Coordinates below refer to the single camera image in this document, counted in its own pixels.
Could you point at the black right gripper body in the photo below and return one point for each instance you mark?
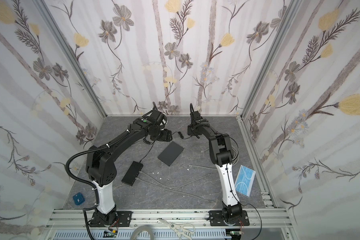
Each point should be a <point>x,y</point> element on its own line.
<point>193,130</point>

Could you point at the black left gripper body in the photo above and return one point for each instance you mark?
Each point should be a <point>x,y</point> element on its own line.
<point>165,135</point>

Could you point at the slim ribbed black switch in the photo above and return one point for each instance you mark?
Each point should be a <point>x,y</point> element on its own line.
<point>132,173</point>

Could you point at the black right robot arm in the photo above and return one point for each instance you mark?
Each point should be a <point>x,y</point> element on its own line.
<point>222,156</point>

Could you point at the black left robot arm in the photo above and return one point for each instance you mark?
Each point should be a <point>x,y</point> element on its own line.
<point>100,165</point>

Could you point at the blue face mask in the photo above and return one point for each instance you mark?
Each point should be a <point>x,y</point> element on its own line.
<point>244,181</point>

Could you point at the white tape roll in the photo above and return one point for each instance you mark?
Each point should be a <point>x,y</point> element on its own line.
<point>140,230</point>

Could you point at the small blue box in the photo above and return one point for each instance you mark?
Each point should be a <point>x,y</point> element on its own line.
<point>78,199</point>

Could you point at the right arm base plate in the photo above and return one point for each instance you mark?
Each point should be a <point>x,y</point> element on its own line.
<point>216,219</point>

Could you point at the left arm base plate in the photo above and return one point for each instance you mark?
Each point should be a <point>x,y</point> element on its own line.
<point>120,218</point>

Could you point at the white handled scissors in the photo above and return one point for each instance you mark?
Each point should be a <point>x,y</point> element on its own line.
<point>182,230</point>

